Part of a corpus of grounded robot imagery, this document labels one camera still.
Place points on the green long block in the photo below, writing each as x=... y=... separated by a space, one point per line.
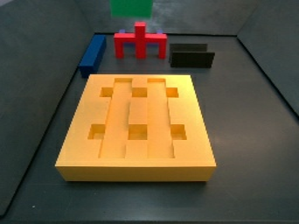
x=131 y=8

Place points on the red cross-shaped block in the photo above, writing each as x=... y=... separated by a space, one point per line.
x=140 y=39

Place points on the yellow slotted board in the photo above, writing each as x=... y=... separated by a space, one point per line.
x=136 y=131

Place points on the black block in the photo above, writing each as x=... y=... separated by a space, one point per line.
x=189 y=55

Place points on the blue long block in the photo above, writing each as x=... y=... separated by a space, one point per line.
x=91 y=59

